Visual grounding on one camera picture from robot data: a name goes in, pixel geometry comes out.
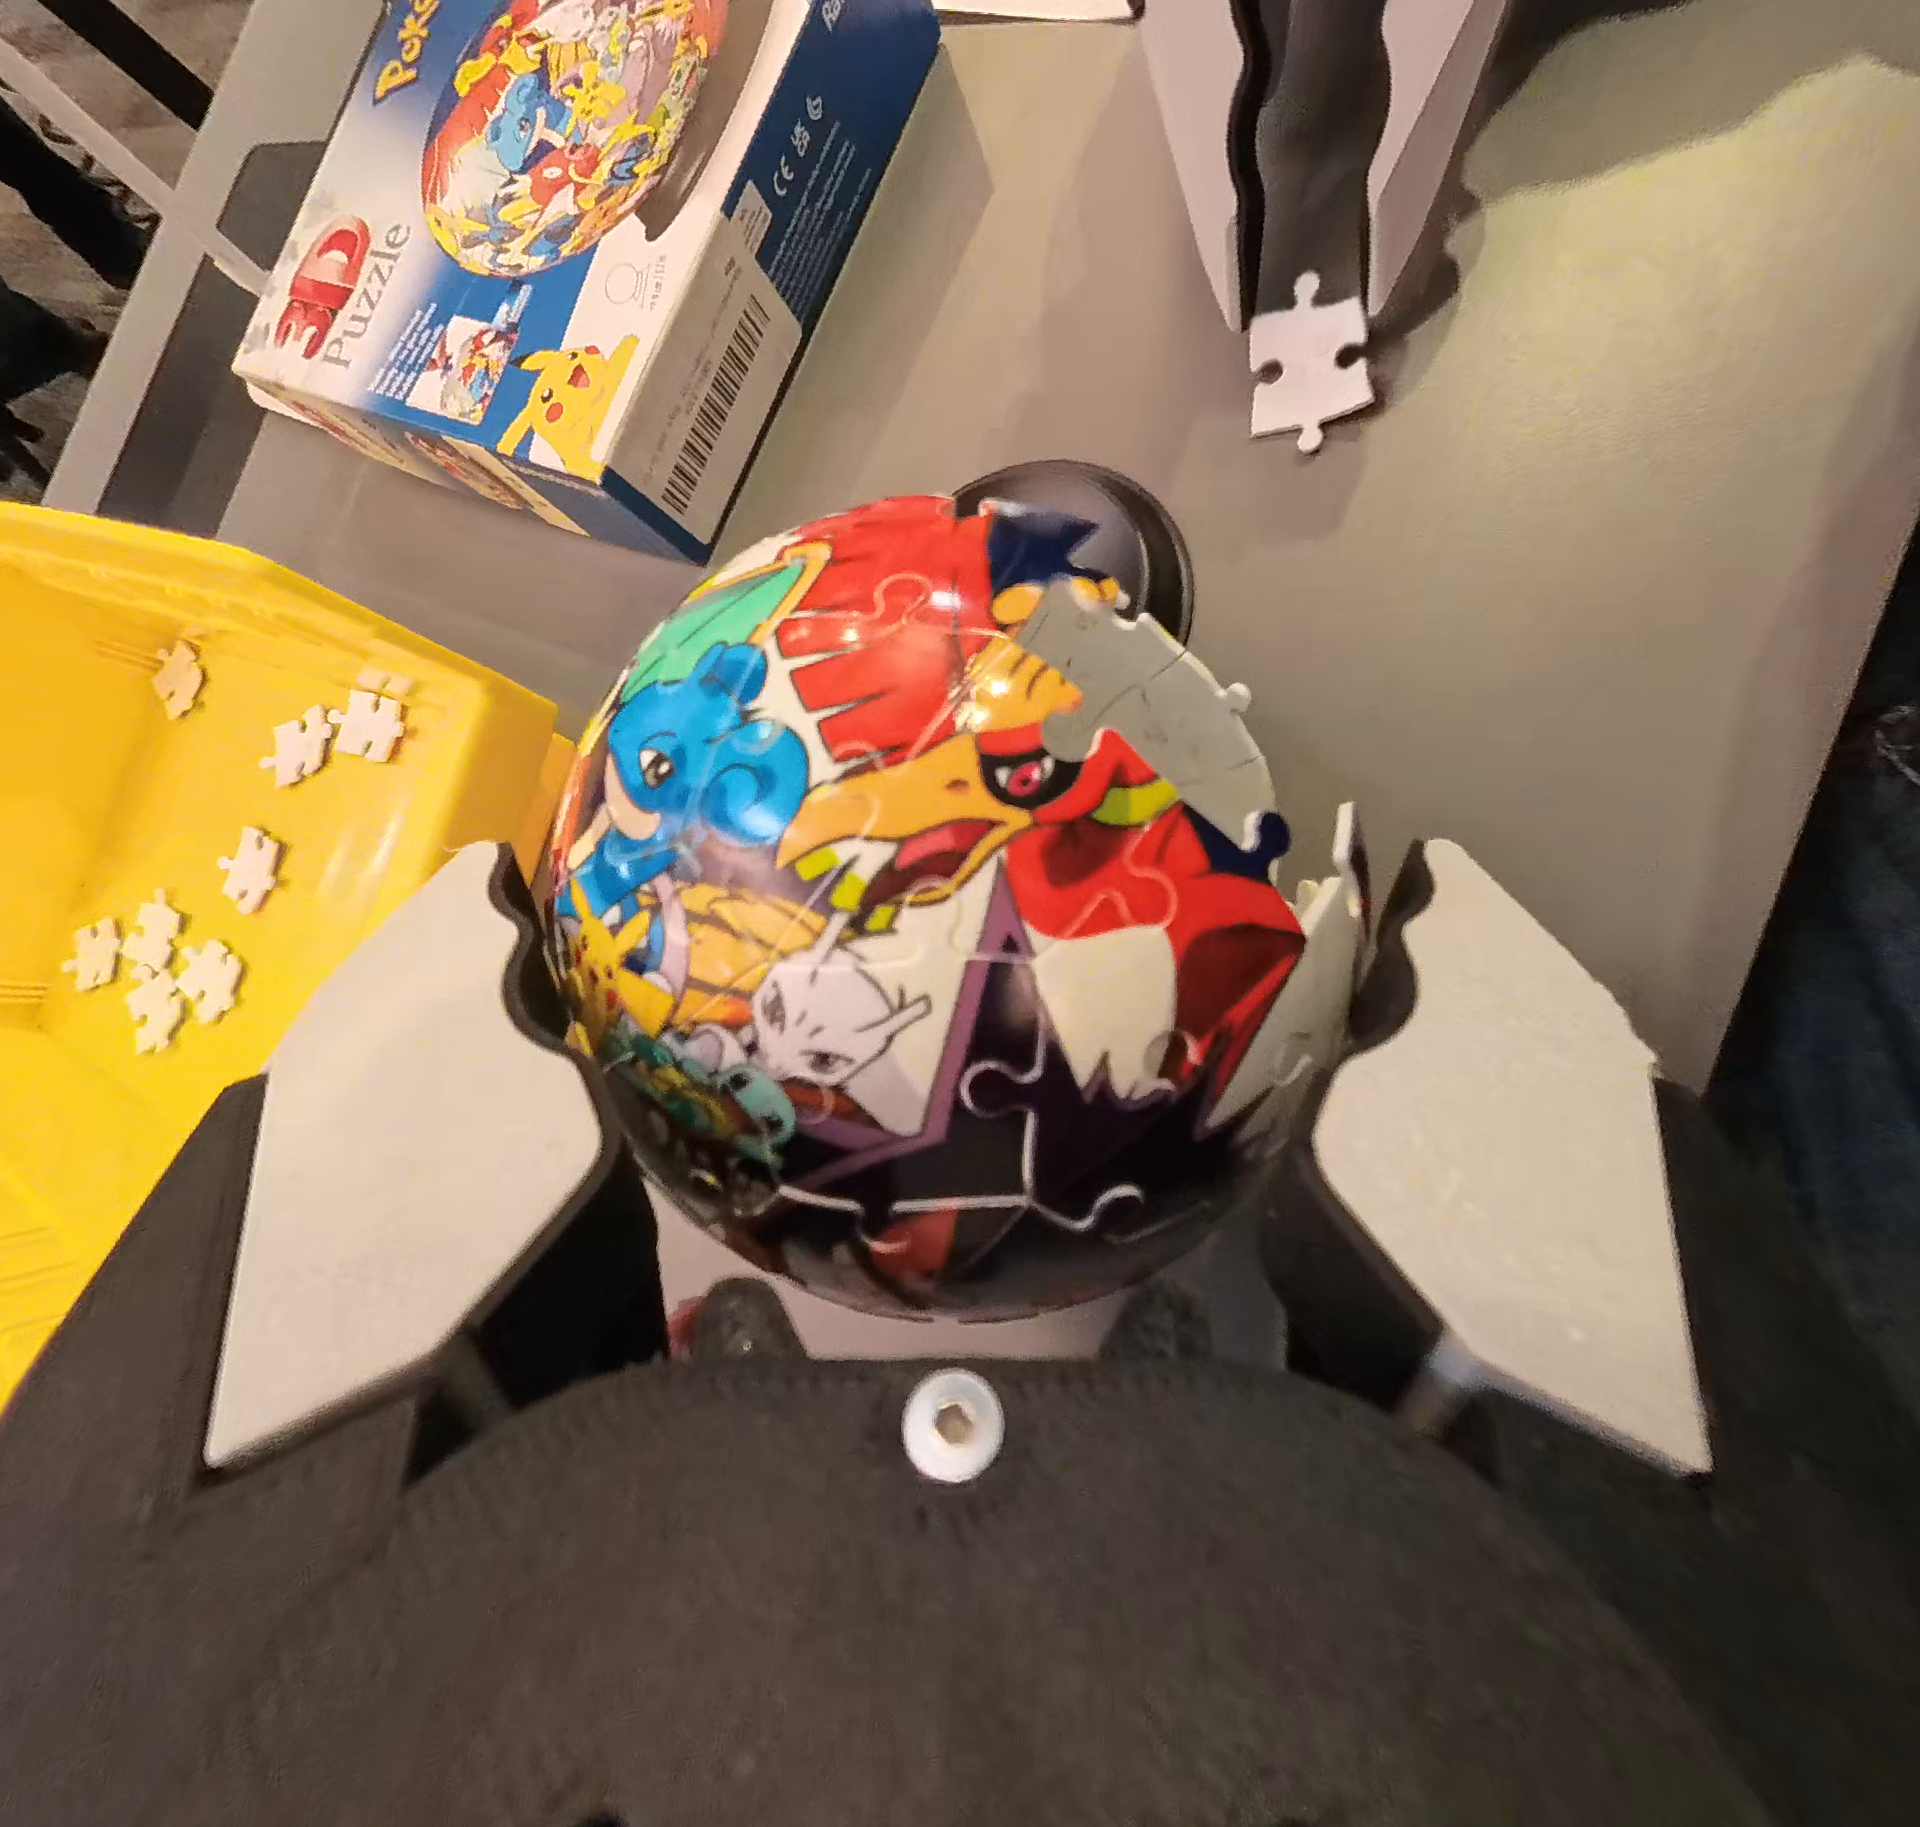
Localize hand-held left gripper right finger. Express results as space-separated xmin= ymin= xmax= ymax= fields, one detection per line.
xmin=1269 ymin=832 xmax=1716 ymax=1476

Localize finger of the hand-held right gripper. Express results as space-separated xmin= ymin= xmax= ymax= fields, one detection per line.
xmin=1317 ymin=0 xmax=1549 ymax=320
xmin=1136 ymin=0 xmax=1312 ymax=338

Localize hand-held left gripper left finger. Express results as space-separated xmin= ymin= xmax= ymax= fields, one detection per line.
xmin=203 ymin=835 xmax=668 ymax=1472

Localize white puzzle piece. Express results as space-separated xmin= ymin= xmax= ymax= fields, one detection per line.
xmin=1249 ymin=271 xmax=1376 ymax=455

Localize black round ball stand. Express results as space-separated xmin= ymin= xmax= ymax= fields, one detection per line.
xmin=950 ymin=460 xmax=1195 ymax=659

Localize colourful puzzle ball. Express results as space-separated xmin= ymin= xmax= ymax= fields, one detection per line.
xmin=545 ymin=495 xmax=1376 ymax=1320

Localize pile of loose puzzle pieces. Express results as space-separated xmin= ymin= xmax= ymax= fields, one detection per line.
xmin=59 ymin=633 xmax=417 ymax=1059

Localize blue puzzle box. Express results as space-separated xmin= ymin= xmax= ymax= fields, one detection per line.
xmin=232 ymin=0 xmax=945 ymax=565

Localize person's blue jeans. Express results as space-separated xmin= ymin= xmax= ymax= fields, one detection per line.
xmin=1708 ymin=537 xmax=1920 ymax=1385

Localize yellow plastic bin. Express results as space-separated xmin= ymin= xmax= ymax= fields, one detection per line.
xmin=0 ymin=500 xmax=586 ymax=1416

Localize white table brace rod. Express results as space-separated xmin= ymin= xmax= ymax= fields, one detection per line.
xmin=0 ymin=29 xmax=272 ymax=287

